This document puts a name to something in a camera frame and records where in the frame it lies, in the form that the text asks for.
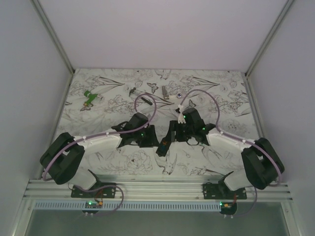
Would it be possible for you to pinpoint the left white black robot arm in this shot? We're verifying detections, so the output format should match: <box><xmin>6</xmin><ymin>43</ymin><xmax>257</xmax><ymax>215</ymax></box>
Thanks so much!
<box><xmin>40</xmin><ymin>112</ymin><xmax>159</xmax><ymax>198</ymax></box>

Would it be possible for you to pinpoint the white slotted cable duct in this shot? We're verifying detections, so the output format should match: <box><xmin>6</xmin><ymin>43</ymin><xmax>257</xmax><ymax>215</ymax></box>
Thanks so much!
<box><xmin>33</xmin><ymin>200</ymin><xmax>221</xmax><ymax>212</ymax></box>

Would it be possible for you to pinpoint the aluminium rail frame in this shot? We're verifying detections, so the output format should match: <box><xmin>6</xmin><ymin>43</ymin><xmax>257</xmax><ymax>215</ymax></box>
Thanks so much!
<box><xmin>23</xmin><ymin>179</ymin><xmax>293</xmax><ymax>202</ymax></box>

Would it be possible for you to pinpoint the purple cable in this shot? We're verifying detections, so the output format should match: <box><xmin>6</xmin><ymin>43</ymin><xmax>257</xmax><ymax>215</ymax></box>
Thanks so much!
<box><xmin>42</xmin><ymin>93</ymin><xmax>158</xmax><ymax>218</ymax></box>
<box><xmin>178</xmin><ymin>88</ymin><xmax>284</xmax><ymax>218</ymax></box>

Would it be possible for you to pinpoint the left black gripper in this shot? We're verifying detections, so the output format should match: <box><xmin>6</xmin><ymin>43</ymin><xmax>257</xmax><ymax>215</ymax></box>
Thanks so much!
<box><xmin>133</xmin><ymin>125</ymin><xmax>160</xmax><ymax>148</ymax></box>

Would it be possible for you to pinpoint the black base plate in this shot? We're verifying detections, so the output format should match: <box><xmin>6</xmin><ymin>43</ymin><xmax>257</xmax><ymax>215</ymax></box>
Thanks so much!
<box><xmin>70</xmin><ymin>183</ymin><xmax>116</xmax><ymax>199</ymax></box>
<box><xmin>202</xmin><ymin>181</ymin><xmax>247</xmax><ymax>200</ymax></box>

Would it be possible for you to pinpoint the floral printed table mat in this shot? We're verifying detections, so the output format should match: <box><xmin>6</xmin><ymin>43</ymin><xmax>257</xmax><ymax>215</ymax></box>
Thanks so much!
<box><xmin>57</xmin><ymin>69</ymin><xmax>258</xmax><ymax>176</ymax></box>

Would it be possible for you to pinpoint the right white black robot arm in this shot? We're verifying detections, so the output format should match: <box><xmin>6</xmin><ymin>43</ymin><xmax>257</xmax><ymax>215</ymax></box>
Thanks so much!
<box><xmin>156</xmin><ymin>107</ymin><xmax>284</xmax><ymax>199</ymax></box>

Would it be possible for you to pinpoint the left small circuit board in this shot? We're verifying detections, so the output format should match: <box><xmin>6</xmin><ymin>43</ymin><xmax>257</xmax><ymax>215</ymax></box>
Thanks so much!
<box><xmin>85</xmin><ymin>201</ymin><xmax>103</xmax><ymax>209</ymax></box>

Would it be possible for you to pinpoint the small black hammer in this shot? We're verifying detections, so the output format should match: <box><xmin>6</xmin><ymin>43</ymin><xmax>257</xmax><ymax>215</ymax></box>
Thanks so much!
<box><xmin>129</xmin><ymin>87</ymin><xmax>153</xmax><ymax>106</ymax></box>

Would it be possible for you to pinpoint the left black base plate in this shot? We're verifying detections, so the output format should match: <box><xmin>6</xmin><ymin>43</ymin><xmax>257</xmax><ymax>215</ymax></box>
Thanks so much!
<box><xmin>70</xmin><ymin>183</ymin><xmax>116</xmax><ymax>199</ymax></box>

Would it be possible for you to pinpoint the small circuit board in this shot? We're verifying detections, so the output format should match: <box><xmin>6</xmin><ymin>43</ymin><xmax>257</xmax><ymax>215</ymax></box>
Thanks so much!
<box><xmin>85</xmin><ymin>201</ymin><xmax>103</xmax><ymax>209</ymax></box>
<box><xmin>220</xmin><ymin>202</ymin><xmax>237</xmax><ymax>215</ymax></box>

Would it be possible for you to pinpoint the grey metal clip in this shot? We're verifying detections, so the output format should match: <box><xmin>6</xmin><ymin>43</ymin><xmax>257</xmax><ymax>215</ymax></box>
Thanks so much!
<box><xmin>161</xmin><ymin>86</ymin><xmax>169</xmax><ymax>100</ymax></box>

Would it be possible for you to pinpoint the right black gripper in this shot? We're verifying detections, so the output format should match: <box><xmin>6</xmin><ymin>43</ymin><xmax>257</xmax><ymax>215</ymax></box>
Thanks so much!
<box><xmin>164</xmin><ymin>120</ymin><xmax>194</xmax><ymax>143</ymax></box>

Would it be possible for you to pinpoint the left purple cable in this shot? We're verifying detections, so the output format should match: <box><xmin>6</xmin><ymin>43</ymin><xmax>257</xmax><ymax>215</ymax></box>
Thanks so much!
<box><xmin>42</xmin><ymin>93</ymin><xmax>158</xmax><ymax>218</ymax></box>

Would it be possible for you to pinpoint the green plastic connector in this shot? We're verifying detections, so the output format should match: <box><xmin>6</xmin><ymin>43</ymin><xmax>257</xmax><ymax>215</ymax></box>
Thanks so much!
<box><xmin>80</xmin><ymin>90</ymin><xmax>98</xmax><ymax>111</ymax></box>

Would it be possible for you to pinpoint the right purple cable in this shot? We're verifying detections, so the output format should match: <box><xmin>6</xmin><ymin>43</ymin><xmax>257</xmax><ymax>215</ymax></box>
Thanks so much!
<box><xmin>178</xmin><ymin>88</ymin><xmax>284</xmax><ymax>218</ymax></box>

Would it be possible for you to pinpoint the black fuse box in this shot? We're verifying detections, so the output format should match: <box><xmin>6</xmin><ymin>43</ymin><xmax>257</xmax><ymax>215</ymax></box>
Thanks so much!
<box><xmin>156</xmin><ymin>138</ymin><xmax>171</xmax><ymax>157</ymax></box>

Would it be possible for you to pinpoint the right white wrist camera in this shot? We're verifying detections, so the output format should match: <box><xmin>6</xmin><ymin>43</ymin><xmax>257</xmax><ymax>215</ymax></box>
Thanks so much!
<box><xmin>175</xmin><ymin>104</ymin><xmax>186</xmax><ymax>124</ymax></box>

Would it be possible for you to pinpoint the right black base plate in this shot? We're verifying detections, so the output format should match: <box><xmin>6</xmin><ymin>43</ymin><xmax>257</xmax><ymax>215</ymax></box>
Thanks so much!
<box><xmin>202</xmin><ymin>181</ymin><xmax>247</xmax><ymax>200</ymax></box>

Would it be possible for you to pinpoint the right small circuit board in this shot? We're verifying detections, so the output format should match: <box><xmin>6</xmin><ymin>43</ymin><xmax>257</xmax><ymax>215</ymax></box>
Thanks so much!
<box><xmin>220</xmin><ymin>202</ymin><xmax>237</xmax><ymax>215</ymax></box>

